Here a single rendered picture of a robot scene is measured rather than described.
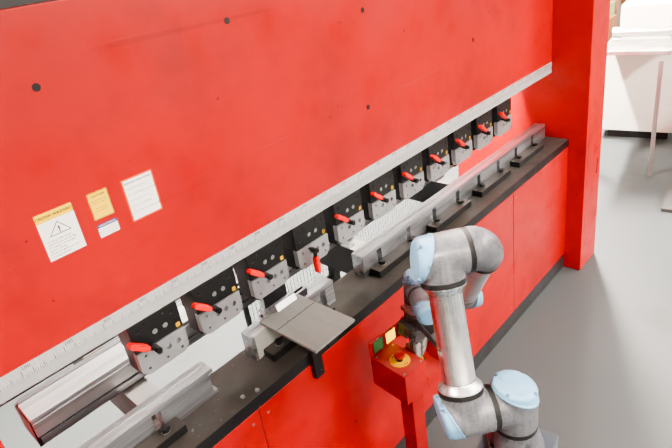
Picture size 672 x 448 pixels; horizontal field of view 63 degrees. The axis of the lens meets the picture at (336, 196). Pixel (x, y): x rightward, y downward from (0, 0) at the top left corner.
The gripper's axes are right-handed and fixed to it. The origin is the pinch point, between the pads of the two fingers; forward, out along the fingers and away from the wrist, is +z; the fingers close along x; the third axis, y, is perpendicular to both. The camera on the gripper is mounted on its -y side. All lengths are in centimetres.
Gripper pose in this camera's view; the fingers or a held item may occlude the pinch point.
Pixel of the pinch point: (420, 356)
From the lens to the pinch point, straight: 204.4
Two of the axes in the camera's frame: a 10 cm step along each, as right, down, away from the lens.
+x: -7.4, 3.8, -5.6
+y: -6.7, -3.0, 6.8
